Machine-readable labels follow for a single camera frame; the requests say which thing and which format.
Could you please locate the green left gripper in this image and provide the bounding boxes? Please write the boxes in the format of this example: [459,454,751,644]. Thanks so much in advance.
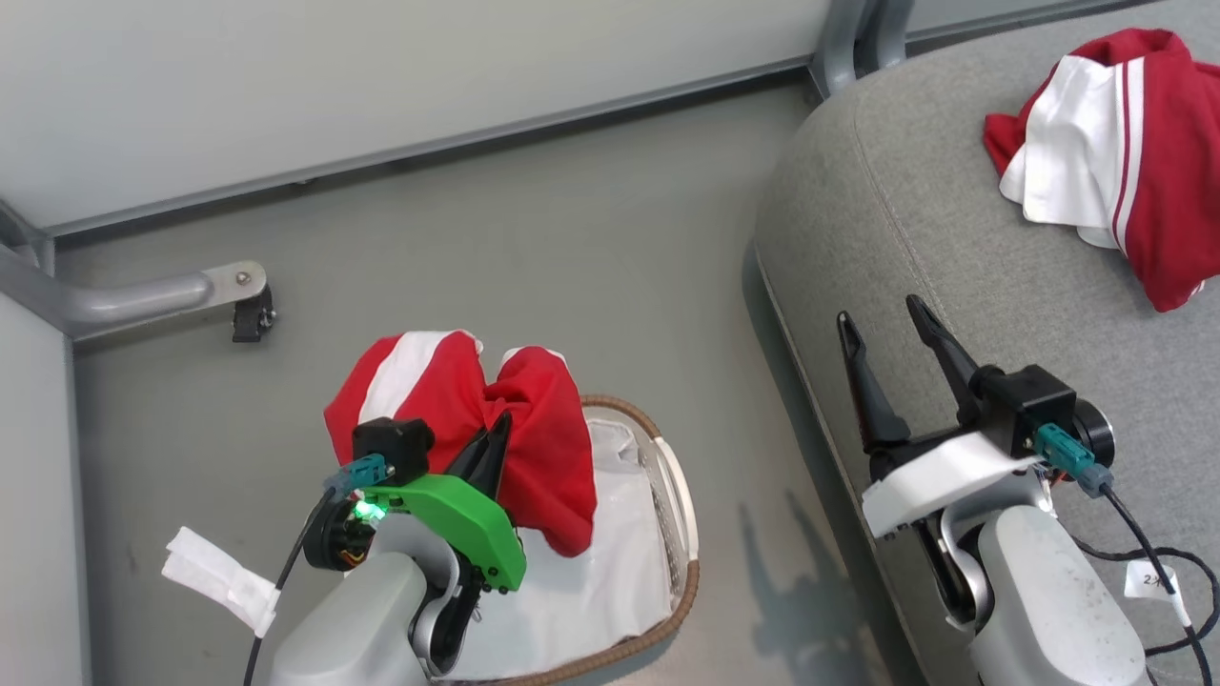
[360,411,528,593]

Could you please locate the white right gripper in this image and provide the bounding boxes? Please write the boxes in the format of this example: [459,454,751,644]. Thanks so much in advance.
[836,294,1046,541]

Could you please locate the red garment with white panel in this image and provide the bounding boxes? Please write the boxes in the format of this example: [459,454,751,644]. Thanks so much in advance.
[324,330,599,558]

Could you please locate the red garment with white stripes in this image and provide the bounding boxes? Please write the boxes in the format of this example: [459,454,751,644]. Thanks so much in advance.
[984,28,1220,313]

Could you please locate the grey fabric sofa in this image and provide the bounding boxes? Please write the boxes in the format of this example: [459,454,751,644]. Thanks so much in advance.
[753,0,1220,686]

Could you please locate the white basket liner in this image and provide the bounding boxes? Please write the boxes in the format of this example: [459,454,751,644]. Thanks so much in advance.
[446,410,697,680]

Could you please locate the wicker rim laundry basket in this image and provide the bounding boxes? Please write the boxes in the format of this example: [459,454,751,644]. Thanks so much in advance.
[429,393,702,686]

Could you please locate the caster wheel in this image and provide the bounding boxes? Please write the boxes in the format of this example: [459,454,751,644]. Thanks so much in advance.
[232,286,277,344]

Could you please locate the curved grey partition leg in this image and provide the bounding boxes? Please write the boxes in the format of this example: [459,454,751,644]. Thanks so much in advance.
[810,0,918,98]

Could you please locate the white partition panel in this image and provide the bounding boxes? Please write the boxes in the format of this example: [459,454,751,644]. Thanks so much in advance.
[0,286,92,686]
[904,0,1159,44]
[0,0,832,234]

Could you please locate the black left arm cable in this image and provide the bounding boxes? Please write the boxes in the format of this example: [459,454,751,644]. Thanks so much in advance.
[242,454,394,686]

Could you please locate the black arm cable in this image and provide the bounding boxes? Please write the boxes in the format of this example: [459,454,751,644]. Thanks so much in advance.
[242,454,394,686]
[1034,424,1220,686]

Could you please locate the large white cable tag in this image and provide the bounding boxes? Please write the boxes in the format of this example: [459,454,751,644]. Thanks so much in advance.
[160,526,283,638]

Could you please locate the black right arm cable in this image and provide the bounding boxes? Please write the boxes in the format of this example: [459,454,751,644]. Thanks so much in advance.
[1034,424,1220,686]

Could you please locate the small white cable tag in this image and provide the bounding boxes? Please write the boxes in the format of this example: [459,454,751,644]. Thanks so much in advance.
[1124,560,1193,627]

